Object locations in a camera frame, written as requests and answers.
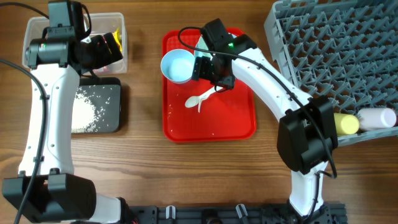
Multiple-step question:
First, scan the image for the red serving tray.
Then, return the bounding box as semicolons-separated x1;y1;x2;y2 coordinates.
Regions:
160;30;256;142

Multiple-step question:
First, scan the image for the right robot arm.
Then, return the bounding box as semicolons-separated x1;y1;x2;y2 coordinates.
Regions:
192;19;338;223

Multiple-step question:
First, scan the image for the black plastic tray bin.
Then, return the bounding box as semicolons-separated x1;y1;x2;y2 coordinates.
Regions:
72;77;122;134

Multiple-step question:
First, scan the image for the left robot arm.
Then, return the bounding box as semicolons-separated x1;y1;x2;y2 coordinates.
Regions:
2;1;136;223

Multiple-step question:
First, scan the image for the white plastic fork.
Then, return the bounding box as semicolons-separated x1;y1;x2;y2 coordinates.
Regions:
198;94;209;112

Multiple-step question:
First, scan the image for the clear plastic bin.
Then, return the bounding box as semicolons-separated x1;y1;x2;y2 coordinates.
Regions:
22;12;128;76

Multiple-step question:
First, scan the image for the yellow snack wrapper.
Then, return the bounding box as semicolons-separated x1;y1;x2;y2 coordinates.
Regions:
113;28;123;52

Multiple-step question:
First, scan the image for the red snack wrapper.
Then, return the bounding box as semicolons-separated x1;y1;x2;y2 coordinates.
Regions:
102;64;113;73

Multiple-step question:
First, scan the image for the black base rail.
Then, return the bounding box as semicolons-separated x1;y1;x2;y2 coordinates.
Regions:
127;203;348;224

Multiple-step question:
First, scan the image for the white plastic spoon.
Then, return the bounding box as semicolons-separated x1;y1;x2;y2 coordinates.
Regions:
185;86;223;108

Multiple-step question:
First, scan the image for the white rice pile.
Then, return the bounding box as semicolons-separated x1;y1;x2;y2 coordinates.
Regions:
72;85;110;134

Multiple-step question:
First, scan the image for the light blue bowl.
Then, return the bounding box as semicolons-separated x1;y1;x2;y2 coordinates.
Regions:
160;49;195;84

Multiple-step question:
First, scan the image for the light blue plate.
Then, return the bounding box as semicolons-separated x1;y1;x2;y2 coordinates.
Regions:
193;32;237;60

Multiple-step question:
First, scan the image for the pink plastic cup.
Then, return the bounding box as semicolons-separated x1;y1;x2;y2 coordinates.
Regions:
358;108;397;131

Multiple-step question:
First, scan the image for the grey dishwasher rack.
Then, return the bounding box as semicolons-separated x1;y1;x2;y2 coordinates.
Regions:
264;0;398;147

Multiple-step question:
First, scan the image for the yellow plastic cup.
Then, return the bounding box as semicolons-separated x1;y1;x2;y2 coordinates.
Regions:
334;113;359;136

